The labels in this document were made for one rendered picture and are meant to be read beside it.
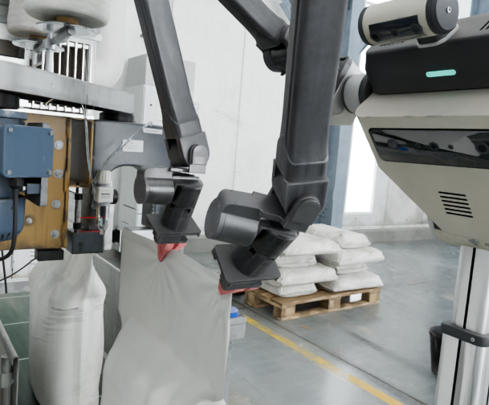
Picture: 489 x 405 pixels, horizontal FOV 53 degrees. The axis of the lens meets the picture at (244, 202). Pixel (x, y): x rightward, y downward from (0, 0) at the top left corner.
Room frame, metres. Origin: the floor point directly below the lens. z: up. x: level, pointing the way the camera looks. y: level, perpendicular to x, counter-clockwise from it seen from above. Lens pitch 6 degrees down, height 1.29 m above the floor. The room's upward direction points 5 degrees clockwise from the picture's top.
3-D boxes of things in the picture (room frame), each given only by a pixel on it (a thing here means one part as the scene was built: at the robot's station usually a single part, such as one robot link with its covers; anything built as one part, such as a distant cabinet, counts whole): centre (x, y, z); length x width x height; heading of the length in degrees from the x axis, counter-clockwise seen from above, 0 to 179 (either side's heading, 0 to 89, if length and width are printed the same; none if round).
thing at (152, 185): (0.94, 0.15, 1.24); 0.11 x 0.09 x 0.12; 126
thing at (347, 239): (4.60, -0.85, 0.56); 0.67 x 0.43 x 0.15; 35
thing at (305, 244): (4.05, -0.48, 0.56); 0.66 x 0.42 x 0.15; 125
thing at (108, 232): (1.25, 0.35, 1.07); 0.03 x 0.01 x 0.13; 125
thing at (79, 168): (1.26, 0.46, 1.26); 0.22 x 0.05 x 0.16; 35
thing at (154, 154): (1.38, 0.36, 1.21); 0.30 x 0.25 x 0.30; 35
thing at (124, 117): (1.31, 0.35, 1.35); 0.09 x 0.09 x 0.03
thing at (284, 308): (4.39, -0.59, 0.07); 1.20 x 0.82 x 0.14; 127
